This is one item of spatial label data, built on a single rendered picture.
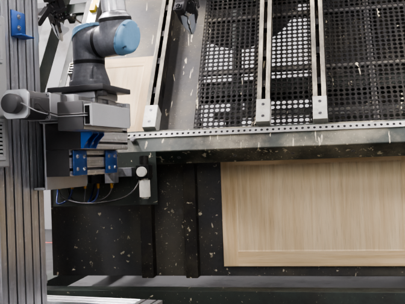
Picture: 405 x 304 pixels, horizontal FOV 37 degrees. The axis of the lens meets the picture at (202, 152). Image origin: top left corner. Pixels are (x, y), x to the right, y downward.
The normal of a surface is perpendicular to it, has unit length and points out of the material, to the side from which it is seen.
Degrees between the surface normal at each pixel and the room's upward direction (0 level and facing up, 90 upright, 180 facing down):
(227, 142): 57
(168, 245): 90
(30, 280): 90
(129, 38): 98
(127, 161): 90
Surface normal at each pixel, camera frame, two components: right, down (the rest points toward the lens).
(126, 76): -0.18, -0.54
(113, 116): 0.95, -0.04
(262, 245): -0.19, 0.00
